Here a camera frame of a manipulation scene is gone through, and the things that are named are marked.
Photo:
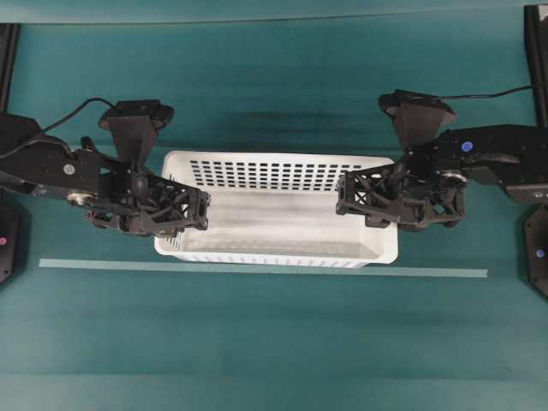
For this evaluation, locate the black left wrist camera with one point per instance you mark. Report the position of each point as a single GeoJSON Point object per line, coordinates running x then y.
{"type": "Point", "coordinates": [135, 126]}

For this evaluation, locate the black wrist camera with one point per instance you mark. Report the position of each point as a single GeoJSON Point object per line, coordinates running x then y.
{"type": "Point", "coordinates": [135, 126]}
{"type": "Point", "coordinates": [415, 117]}

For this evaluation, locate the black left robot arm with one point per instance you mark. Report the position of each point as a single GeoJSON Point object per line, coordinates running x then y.
{"type": "Point", "coordinates": [34, 163]}

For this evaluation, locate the light green tape strip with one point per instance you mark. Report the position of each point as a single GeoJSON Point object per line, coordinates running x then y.
{"type": "Point", "coordinates": [200, 267]}

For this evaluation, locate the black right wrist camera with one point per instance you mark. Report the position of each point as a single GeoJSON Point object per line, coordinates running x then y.
{"type": "Point", "coordinates": [415, 117]}

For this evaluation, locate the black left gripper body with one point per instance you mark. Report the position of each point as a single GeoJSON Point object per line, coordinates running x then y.
{"type": "Point", "coordinates": [121, 193]}

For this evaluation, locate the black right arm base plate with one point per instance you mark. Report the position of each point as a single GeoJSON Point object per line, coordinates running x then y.
{"type": "Point", "coordinates": [535, 234]}

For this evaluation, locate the black left frame rail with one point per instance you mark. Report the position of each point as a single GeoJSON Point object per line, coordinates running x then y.
{"type": "Point", "coordinates": [8, 48]}

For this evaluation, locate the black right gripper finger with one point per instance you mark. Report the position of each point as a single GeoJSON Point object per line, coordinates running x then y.
{"type": "Point", "coordinates": [376, 183]}
{"type": "Point", "coordinates": [379, 212]}

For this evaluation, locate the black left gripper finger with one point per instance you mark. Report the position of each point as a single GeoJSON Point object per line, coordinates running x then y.
{"type": "Point", "coordinates": [170, 221]}
{"type": "Point", "coordinates": [170, 197]}

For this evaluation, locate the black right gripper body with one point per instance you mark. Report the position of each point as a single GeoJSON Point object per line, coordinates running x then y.
{"type": "Point", "coordinates": [423, 194]}

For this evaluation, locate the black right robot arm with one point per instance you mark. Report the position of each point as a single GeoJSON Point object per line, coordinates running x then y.
{"type": "Point", "coordinates": [511, 157]}

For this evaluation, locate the white plastic basket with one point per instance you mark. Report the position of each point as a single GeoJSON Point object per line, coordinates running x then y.
{"type": "Point", "coordinates": [275, 209]}

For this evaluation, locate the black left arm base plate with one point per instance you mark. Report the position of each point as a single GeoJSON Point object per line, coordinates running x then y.
{"type": "Point", "coordinates": [10, 224]}

